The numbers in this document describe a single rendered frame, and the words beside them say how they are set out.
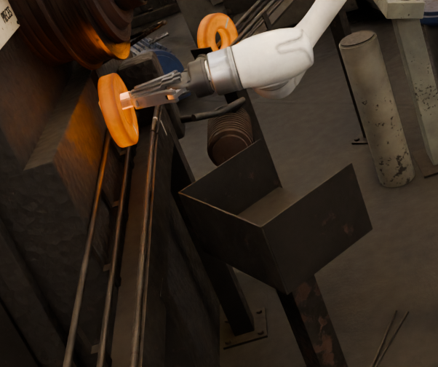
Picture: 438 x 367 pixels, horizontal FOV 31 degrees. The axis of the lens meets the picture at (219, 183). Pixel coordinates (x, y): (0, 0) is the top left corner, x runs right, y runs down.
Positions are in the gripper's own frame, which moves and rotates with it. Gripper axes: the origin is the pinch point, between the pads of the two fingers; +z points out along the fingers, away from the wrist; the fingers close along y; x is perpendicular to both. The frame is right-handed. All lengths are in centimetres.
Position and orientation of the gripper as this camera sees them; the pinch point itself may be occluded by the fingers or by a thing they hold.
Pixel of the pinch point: (116, 103)
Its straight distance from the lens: 163.4
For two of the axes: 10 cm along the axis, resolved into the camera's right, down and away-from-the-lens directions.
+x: -2.9, -8.5, -4.4
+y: -0.1, -4.6, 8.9
